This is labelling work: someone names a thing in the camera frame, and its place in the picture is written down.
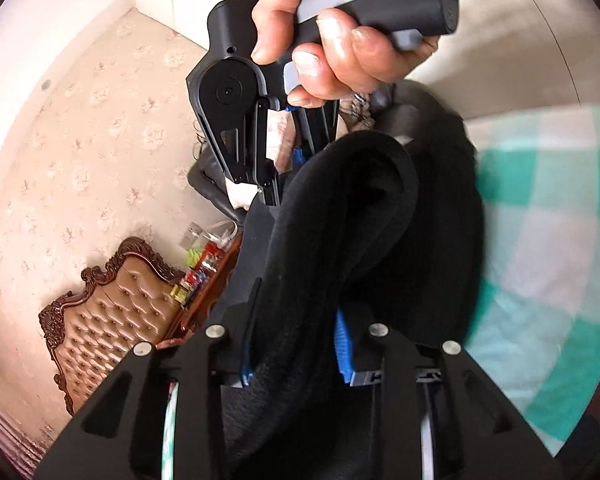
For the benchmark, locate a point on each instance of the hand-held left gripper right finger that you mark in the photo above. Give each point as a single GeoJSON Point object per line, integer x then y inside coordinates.
{"type": "Point", "coordinates": [344, 350]}

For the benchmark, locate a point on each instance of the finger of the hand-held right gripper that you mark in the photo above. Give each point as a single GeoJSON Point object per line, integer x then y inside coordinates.
{"type": "Point", "coordinates": [314, 127]}
{"type": "Point", "coordinates": [245, 155]}

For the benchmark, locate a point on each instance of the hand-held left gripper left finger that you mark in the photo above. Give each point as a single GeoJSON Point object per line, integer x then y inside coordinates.
{"type": "Point", "coordinates": [247, 367]}

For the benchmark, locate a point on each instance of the black pants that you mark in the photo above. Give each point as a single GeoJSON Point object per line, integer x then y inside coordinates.
{"type": "Point", "coordinates": [355, 210]}

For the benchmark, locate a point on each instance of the person's right hand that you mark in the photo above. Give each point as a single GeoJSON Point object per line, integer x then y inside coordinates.
{"type": "Point", "coordinates": [345, 60]}

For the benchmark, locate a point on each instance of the black leather chair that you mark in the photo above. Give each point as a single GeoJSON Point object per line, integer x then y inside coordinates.
{"type": "Point", "coordinates": [210, 180]}

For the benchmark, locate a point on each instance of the folded patterned cloth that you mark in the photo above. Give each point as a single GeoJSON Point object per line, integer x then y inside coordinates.
{"type": "Point", "coordinates": [356, 110]}

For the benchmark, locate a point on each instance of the dark wooden nightstand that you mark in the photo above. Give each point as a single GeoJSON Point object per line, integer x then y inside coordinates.
{"type": "Point", "coordinates": [210, 295]}

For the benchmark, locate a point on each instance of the yellow green box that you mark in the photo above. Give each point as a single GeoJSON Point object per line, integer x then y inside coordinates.
{"type": "Point", "coordinates": [180, 295]}

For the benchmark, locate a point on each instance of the red box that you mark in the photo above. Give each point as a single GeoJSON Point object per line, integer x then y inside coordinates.
{"type": "Point", "coordinates": [214, 254]}

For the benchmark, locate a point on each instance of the red packet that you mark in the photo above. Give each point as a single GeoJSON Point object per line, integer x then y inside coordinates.
{"type": "Point", "coordinates": [194, 277]}

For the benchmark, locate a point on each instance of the green packet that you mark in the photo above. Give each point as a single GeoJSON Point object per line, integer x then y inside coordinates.
{"type": "Point", "coordinates": [195, 256]}

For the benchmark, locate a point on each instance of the tufted tan carved headboard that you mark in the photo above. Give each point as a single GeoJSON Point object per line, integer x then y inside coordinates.
{"type": "Point", "coordinates": [110, 320]}

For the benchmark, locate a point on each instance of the green white checked bed sheet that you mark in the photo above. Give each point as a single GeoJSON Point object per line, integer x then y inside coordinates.
{"type": "Point", "coordinates": [540, 210]}

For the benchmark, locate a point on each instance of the wall socket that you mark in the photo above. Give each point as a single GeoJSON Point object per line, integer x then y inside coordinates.
{"type": "Point", "coordinates": [192, 235]}

